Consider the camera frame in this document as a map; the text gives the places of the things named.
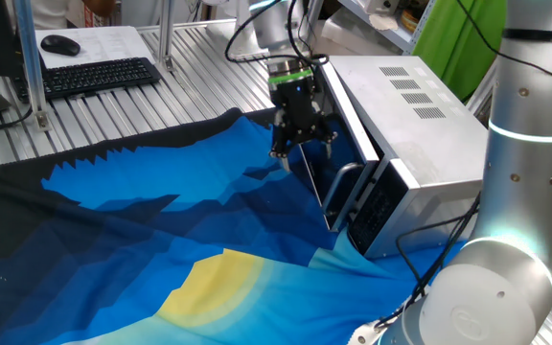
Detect black monitor cable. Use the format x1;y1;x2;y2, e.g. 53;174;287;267
0;105;35;134

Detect blue mountain print cloth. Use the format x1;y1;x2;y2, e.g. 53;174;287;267
0;107;469;345

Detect black keyboard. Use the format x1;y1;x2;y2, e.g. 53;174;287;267
14;57;163;103

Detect white paper sheet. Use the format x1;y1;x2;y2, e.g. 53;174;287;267
34;25;156;71

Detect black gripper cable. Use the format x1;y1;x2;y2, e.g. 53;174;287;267
224;0;330;66

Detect green curtain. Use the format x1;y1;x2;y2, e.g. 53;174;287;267
412;0;508;102

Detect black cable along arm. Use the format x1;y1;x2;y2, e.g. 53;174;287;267
455;0;552;85

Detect woven round basket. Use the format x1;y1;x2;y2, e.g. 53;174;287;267
399;4;426;35

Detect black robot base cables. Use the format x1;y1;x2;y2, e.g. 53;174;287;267
374;191;482;332

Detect white paper doily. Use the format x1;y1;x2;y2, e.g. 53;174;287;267
368;12;401;33

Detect silver microwave body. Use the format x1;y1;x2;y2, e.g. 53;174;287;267
328;55;491;260

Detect aluminium frame strut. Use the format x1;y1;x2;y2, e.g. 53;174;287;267
465;57;497;116

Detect bare person forearm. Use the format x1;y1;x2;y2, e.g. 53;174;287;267
83;0;117;18

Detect black computer mouse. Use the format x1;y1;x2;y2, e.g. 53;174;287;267
39;34;82;58

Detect aluminium frame post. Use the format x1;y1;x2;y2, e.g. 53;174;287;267
12;0;51;131
157;0;177;72

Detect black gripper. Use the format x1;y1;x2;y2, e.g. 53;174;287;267
268;76;339;173

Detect aluminium frame rail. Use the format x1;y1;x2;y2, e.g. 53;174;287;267
134;17;237;35

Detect white metal shelf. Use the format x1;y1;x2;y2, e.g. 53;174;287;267
337;0;438;54

